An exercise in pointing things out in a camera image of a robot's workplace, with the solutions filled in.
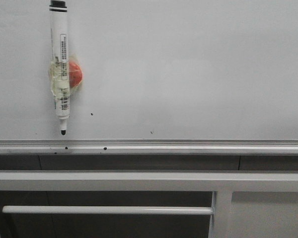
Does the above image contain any white whiteboard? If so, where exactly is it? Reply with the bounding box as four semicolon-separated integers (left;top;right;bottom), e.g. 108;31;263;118
0;0;298;140

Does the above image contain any white whiteboard marker black tip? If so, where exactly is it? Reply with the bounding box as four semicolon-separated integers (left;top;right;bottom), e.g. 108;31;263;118
49;0;70;135

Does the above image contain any white metal stand frame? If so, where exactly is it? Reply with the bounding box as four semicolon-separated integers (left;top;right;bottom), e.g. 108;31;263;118
0;171;298;238

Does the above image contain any white horizontal metal rod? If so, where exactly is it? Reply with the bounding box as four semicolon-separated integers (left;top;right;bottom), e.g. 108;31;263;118
2;206;214;215

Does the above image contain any red round magnet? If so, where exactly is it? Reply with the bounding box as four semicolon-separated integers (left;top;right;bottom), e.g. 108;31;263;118
69;60;82;89

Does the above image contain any aluminium whiteboard tray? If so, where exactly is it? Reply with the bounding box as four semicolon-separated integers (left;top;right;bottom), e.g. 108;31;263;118
0;139;298;155

